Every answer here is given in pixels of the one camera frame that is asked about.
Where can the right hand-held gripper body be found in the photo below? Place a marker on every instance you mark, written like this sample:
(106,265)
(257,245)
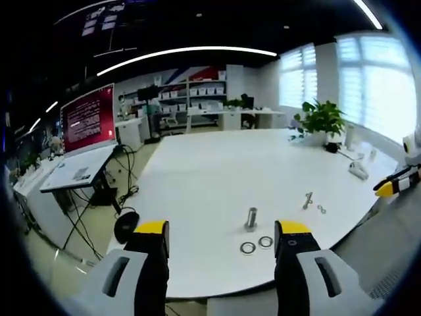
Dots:
(411,148)

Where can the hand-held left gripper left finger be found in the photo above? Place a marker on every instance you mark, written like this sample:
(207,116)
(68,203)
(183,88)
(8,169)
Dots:
(131,273)

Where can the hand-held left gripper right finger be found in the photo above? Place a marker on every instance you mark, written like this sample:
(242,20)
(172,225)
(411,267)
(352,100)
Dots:
(306,273)

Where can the large metal washer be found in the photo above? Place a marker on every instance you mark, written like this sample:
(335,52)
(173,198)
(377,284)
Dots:
(265,242)
(248,247)

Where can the threaded metal stud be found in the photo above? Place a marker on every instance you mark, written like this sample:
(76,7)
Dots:
(251,219)

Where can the black round stool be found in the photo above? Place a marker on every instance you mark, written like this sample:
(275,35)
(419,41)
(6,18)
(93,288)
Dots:
(125,225)

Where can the white cylinder bottle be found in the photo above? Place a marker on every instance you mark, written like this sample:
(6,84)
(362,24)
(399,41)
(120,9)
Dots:
(350,136)

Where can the thin metal bolt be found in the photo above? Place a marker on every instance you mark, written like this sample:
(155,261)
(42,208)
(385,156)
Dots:
(308,200)

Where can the small black object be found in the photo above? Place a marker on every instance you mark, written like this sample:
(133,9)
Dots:
(332,147)

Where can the green potted plant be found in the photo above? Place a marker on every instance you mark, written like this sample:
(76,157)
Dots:
(320,120)

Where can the white tilted touch table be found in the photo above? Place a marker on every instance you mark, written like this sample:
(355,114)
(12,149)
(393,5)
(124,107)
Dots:
(77,171)

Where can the white side desk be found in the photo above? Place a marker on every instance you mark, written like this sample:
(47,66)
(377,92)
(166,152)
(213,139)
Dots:
(253,116)

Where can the large red display screen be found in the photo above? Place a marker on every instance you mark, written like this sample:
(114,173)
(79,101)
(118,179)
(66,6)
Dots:
(89,120)

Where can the black monitor on stand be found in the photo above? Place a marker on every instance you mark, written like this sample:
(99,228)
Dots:
(148,108)

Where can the white shelf with storage boxes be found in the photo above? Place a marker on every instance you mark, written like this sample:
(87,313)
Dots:
(194,95)

